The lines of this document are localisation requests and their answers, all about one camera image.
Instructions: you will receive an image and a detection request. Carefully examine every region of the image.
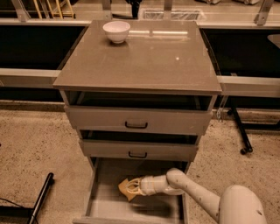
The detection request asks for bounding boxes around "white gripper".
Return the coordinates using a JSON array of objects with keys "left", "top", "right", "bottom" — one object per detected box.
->
[{"left": 126, "top": 176, "right": 164, "bottom": 196}]

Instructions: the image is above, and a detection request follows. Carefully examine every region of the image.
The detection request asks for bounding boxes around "yellow sponge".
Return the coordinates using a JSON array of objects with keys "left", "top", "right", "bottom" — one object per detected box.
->
[{"left": 118, "top": 178, "right": 136, "bottom": 202}]

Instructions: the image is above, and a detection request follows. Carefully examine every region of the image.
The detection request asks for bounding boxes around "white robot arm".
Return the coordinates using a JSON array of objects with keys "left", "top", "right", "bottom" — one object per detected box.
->
[{"left": 119, "top": 168, "right": 268, "bottom": 224}]

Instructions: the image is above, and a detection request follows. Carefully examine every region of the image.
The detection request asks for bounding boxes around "grey bottom drawer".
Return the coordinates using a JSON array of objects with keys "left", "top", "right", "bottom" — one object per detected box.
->
[{"left": 73, "top": 158, "right": 188, "bottom": 224}]

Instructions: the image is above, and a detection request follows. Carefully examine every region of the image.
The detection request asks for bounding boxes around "grey drawer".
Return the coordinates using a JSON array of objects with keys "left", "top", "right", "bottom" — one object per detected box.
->
[
  {"left": 65, "top": 105, "right": 213, "bottom": 135},
  {"left": 80, "top": 130, "right": 199, "bottom": 162},
  {"left": 73, "top": 158, "right": 188, "bottom": 224}
]

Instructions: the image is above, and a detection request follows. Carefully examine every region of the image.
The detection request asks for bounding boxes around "grey middle drawer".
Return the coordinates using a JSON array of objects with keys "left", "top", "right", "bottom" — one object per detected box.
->
[{"left": 80, "top": 130, "right": 199, "bottom": 162}]

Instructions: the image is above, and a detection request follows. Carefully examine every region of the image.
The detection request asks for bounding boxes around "grey top drawer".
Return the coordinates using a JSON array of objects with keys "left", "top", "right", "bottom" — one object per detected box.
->
[{"left": 65, "top": 105, "right": 213, "bottom": 135}]

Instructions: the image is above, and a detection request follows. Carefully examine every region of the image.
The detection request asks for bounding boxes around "grey drawer cabinet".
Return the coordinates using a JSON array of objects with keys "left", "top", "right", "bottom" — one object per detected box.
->
[{"left": 52, "top": 19, "right": 223, "bottom": 224}]

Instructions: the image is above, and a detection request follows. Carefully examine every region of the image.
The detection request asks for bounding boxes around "black stand leg right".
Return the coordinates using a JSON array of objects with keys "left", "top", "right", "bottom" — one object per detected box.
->
[{"left": 227, "top": 106, "right": 253, "bottom": 155}]

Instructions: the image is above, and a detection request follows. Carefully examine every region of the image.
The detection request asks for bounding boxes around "white ceramic bowl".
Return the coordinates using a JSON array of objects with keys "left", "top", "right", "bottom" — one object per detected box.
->
[{"left": 102, "top": 21, "right": 130, "bottom": 44}]

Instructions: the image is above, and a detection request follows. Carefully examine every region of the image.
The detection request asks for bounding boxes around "black middle drawer handle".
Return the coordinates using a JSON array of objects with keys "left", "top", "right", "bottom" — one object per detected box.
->
[{"left": 128, "top": 151, "right": 148, "bottom": 159}]

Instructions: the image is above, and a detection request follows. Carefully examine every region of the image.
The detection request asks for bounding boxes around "black drawer handle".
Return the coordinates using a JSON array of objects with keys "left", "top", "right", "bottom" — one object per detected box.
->
[
  {"left": 128, "top": 151, "right": 148, "bottom": 159},
  {"left": 124, "top": 122, "right": 148, "bottom": 129}
]

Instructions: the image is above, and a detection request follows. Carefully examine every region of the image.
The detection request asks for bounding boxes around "black top drawer handle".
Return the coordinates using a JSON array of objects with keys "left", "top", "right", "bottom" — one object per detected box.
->
[{"left": 124, "top": 122, "right": 148, "bottom": 129}]

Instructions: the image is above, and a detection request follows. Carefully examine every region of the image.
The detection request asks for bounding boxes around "grey metal rail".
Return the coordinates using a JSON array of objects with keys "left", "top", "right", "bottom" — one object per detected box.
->
[{"left": 0, "top": 68, "right": 280, "bottom": 98}]

